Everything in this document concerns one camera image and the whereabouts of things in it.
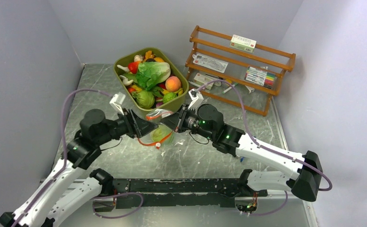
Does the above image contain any flat packaged stationery card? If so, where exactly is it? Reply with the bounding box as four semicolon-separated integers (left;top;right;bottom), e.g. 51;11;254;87
192;53;229;73

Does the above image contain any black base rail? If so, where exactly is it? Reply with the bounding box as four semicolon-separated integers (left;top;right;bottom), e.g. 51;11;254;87
93;170;268;212

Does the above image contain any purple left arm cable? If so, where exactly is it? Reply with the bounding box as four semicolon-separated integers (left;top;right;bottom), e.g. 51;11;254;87
11;88;144;227

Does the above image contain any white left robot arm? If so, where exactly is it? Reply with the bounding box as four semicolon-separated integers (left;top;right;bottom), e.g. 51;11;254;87
0;109;158;227

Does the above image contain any clear zip bag orange zipper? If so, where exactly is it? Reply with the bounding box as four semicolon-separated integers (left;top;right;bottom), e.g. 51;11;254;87
137;108;186;151

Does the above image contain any peach toy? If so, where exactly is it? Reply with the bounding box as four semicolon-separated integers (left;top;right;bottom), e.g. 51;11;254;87
165;76;182;92

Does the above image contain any white pen on table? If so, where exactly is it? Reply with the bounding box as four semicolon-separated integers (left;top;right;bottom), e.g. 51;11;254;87
222;83;237;94

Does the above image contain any small white green box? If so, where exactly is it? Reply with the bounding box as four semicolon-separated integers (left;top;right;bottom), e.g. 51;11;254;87
192;73;215;90

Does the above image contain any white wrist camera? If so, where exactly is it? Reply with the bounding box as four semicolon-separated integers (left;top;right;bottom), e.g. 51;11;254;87
109;92;126;115
188;89;204;110

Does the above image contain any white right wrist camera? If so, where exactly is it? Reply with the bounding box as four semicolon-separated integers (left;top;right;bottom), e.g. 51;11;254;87
188;89;204;110

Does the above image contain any napa cabbage toy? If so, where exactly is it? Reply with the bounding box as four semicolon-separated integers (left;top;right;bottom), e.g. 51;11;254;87
136;62;171;90

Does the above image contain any white box on top shelf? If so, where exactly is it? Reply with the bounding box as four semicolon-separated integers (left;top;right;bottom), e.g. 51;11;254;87
230;35;256;53

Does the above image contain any white mushroom toy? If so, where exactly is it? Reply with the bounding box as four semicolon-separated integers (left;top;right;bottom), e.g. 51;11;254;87
119;75;134;87

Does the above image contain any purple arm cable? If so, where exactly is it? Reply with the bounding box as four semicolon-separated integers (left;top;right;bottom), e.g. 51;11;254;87
11;88;144;227
197;79;333;218

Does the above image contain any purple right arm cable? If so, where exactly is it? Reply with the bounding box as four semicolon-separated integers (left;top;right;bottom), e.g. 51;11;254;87
197;79;333;218

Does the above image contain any small green lime toy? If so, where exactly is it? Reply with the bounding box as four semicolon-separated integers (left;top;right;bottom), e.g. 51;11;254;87
162;92;177;104

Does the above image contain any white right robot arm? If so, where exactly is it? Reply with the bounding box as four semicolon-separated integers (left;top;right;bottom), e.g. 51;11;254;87
161;104;323;202

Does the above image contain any wooden shelf rack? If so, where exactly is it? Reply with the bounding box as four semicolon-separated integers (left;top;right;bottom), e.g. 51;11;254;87
185;26;296;116

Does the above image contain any green leafy vegetable toy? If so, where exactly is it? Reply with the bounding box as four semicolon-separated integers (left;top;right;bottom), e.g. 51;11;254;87
132;90;155;109

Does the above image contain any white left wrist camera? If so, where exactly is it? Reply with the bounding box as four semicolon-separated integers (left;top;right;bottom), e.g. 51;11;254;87
109;92;126;115

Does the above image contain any olive green plastic bin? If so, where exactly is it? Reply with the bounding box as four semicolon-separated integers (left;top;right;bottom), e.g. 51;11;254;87
114;47;189;114

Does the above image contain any round green cabbage toy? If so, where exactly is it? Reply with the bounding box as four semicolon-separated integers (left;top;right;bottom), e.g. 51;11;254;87
150;124;174;144

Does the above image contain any coloured marker pen set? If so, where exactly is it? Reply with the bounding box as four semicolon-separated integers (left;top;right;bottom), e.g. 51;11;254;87
245;67;276;89

